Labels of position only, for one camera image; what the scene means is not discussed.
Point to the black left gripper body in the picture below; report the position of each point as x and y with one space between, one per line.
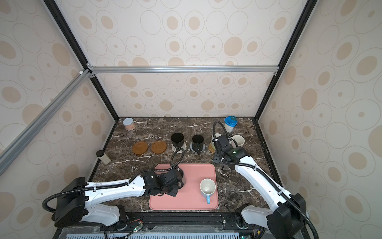
173 189

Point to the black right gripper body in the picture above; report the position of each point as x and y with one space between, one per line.
219 158

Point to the blue woven coaster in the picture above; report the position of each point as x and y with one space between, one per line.
197 148

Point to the black mug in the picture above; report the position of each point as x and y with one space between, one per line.
177 140
198 139

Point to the blue handled white mug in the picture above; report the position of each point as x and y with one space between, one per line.
207 188

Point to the brown wooden coaster front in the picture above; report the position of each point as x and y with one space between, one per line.
158 147

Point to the brown wooden coaster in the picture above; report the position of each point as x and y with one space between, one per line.
158 147
140 147

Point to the rattan woven coaster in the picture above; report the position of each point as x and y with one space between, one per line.
212 148

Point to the grey mug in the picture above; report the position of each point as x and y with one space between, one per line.
183 181

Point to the green mug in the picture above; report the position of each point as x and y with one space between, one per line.
216 135

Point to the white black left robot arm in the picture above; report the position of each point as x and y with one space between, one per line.
84 202

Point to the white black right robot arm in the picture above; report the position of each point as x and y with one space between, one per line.
286 215

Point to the pink plastic tray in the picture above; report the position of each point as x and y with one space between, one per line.
190 196

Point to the white cup blue lid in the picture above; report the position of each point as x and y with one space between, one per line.
230 123

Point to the pink jar grey lid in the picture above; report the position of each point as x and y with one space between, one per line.
129 124

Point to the small bottle black cap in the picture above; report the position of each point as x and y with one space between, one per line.
101 155

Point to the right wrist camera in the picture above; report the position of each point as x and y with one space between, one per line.
222 144

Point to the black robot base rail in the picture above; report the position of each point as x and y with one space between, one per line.
179 225

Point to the silver aluminium frame bar rear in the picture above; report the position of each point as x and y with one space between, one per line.
183 69

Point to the silver aluminium frame bar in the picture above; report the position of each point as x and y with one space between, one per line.
10 154
183 69

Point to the silver aluminium frame bar left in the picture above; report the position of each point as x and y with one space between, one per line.
10 154

